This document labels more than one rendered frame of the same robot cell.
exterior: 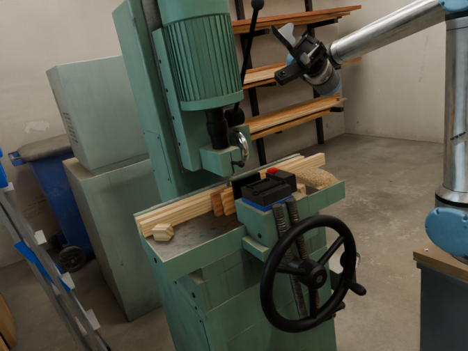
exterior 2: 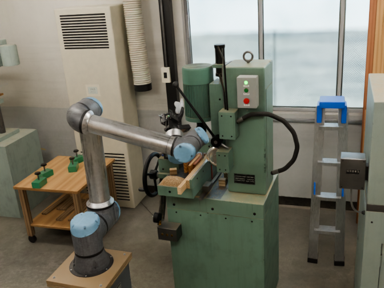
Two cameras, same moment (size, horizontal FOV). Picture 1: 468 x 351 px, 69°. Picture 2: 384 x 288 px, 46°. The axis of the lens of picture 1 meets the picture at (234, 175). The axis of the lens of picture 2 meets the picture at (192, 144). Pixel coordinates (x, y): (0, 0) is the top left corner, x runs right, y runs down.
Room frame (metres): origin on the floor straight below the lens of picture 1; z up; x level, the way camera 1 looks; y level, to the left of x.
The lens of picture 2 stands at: (2.85, -1.65, 1.97)
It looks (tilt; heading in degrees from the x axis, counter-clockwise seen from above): 20 degrees down; 140
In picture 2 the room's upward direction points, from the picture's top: 4 degrees counter-clockwise
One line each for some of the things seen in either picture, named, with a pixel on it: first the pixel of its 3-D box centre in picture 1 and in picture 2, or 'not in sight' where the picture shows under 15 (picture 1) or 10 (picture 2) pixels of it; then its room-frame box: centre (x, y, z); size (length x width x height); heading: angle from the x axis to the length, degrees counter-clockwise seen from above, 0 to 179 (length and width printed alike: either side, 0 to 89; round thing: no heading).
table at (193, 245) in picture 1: (256, 218); (186, 170); (0.88, -0.04, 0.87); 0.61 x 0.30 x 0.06; 118
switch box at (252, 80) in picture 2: not in sight; (247, 91); (1.32, 0.05, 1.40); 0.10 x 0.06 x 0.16; 28
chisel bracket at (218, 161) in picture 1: (221, 160); (205, 146); (0.99, 0.03, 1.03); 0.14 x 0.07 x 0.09; 28
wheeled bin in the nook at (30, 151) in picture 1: (76, 197); not in sight; (2.56, 1.25, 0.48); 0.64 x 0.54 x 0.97; 123
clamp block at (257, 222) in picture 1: (272, 213); (173, 162); (0.80, -0.08, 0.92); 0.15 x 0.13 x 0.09; 118
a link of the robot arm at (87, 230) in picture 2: not in sight; (87, 232); (0.91, -0.76, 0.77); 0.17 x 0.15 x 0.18; 122
